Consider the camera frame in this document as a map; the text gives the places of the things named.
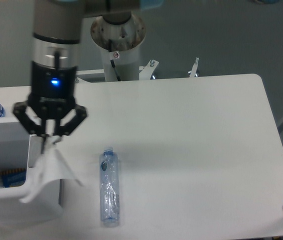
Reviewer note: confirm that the clear plastic bottle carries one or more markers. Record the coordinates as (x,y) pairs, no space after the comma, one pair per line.
(109,188)

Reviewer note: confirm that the white base bracket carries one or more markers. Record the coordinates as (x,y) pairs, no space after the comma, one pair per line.
(91,76)
(147,72)
(194,70)

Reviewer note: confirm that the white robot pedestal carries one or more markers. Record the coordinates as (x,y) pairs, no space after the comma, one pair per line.
(119,37)

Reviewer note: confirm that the white middle base bracket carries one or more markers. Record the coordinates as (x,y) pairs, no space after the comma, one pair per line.
(147,72)

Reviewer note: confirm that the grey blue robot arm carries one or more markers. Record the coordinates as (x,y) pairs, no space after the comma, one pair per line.
(57,30)

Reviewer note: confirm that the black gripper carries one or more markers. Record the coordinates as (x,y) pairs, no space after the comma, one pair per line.
(51,97)

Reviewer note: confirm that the white left base bracket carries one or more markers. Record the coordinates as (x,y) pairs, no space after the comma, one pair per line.
(91,76)

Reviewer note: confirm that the white trash can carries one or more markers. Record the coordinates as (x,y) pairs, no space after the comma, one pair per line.
(19,150)

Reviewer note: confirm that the white right base bracket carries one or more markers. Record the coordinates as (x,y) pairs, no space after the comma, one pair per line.
(194,70)

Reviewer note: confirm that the blue snack wrapper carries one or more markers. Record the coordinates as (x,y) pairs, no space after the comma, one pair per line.
(12,177)

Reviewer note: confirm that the clear plastic bag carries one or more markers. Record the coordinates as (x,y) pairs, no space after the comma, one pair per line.
(46,164)

